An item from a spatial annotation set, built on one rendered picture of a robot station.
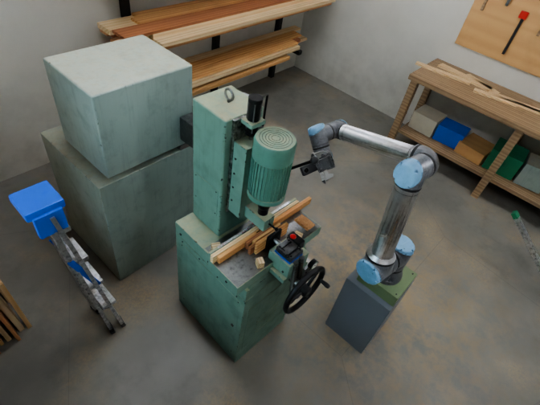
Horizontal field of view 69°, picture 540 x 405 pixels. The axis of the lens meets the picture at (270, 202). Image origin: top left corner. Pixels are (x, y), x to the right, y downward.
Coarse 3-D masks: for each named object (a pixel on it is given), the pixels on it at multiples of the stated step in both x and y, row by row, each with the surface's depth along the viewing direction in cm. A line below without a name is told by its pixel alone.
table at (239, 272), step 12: (288, 228) 204; (300, 228) 206; (312, 228) 207; (240, 252) 189; (264, 252) 191; (216, 264) 182; (228, 264) 183; (240, 264) 184; (252, 264) 185; (264, 264) 186; (228, 276) 178; (240, 276) 179; (252, 276) 180; (276, 276) 187; (288, 276) 187; (240, 288) 177
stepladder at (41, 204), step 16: (16, 192) 163; (32, 192) 164; (48, 192) 165; (16, 208) 160; (32, 208) 158; (48, 208) 161; (48, 224) 164; (64, 224) 170; (64, 240) 174; (64, 256) 202; (80, 256) 189; (80, 272) 194; (96, 272) 215; (80, 288) 230; (96, 288) 208; (96, 304) 217; (112, 304) 232
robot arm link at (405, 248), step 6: (402, 240) 210; (408, 240) 211; (402, 246) 206; (408, 246) 207; (414, 246) 209; (396, 252) 205; (402, 252) 204; (408, 252) 204; (402, 258) 206; (408, 258) 208; (402, 264) 208; (396, 270) 214
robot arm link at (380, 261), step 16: (416, 160) 162; (432, 160) 166; (400, 176) 165; (416, 176) 160; (400, 192) 170; (416, 192) 168; (400, 208) 174; (384, 224) 184; (400, 224) 180; (384, 240) 187; (368, 256) 198; (384, 256) 193; (368, 272) 199; (384, 272) 198
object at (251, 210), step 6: (252, 204) 189; (246, 210) 189; (252, 210) 187; (246, 216) 192; (252, 216) 188; (258, 216) 184; (264, 216) 185; (270, 216) 185; (252, 222) 190; (258, 222) 186; (264, 222) 182; (270, 222) 187; (264, 228) 186
